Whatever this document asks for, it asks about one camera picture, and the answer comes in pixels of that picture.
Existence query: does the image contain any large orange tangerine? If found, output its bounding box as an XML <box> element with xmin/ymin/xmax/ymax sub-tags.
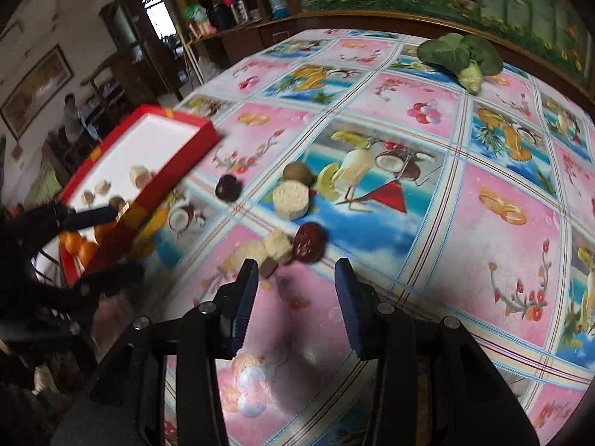
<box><xmin>94</xmin><ymin>222</ymin><xmax>117</xmax><ymax>246</ymax></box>

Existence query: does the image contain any square tan cake piece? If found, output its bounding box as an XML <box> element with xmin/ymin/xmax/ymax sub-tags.
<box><xmin>94</xmin><ymin>179</ymin><xmax>111</xmax><ymax>196</ymax></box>

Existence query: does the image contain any beige rectangular cake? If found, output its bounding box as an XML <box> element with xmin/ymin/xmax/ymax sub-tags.
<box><xmin>221</xmin><ymin>240</ymin><xmax>277</xmax><ymax>279</ymax></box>

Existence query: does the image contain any dark red jujube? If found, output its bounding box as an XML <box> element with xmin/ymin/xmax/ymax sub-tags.
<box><xmin>215</xmin><ymin>174</ymin><xmax>243</xmax><ymax>203</ymax></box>
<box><xmin>292</xmin><ymin>222</ymin><xmax>327</xmax><ymax>263</ymax></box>

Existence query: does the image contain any pale hexagonal cake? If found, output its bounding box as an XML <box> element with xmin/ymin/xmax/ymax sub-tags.
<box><xmin>272</xmin><ymin>180</ymin><xmax>310</xmax><ymax>220</ymax></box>

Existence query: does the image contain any brown round longan fruit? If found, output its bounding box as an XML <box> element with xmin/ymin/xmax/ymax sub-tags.
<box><xmin>282</xmin><ymin>161</ymin><xmax>313</xmax><ymax>186</ymax></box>

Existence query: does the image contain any small tangerine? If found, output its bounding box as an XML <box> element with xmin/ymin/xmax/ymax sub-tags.
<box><xmin>78</xmin><ymin>240</ymin><xmax>99</xmax><ymax>268</ymax></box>

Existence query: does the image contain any colourful fruit print tablecloth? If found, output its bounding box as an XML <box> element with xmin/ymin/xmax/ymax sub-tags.
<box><xmin>145</xmin><ymin>29</ymin><xmax>594</xmax><ymax>445</ymax></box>

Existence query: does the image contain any red gift box tray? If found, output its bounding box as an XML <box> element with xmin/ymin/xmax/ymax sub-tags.
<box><xmin>58</xmin><ymin>105</ymin><xmax>220</xmax><ymax>285</ymax></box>

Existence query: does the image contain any seated person in background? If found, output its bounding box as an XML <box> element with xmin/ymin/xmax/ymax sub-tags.
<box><xmin>62</xmin><ymin>93</ymin><xmax>100</xmax><ymax>144</ymax></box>

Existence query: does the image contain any green leafy bok choy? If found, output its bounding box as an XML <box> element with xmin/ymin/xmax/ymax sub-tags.
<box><xmin>416</xmin><ymin>32</ymin><xmax>503</xmax><ymax>95</ymax></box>

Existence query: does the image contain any wooden glass display cabinet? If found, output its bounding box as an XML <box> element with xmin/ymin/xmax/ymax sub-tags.
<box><xmin>111</xmin><ymin>0</ymin><xmax>595</xmax><ymax>117</ymax></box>

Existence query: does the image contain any green snack bag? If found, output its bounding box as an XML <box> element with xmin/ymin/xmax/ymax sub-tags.
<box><xmin>184</xmin><ymin>4</ymin><xmax>217</xmax><ymax>39</ymax></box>

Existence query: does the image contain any steel thermos flask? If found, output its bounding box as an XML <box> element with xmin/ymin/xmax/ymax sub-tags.
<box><xmin>234</xmin><ymin>0</ymin><xmax>250</xmax><ymax>23</ymax></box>

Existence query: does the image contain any framed wall painting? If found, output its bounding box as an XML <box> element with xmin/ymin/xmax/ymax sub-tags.
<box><xmin>1</xmin><ymin>44</ymin><xmax>74</xmax><ymax>141</ymax></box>

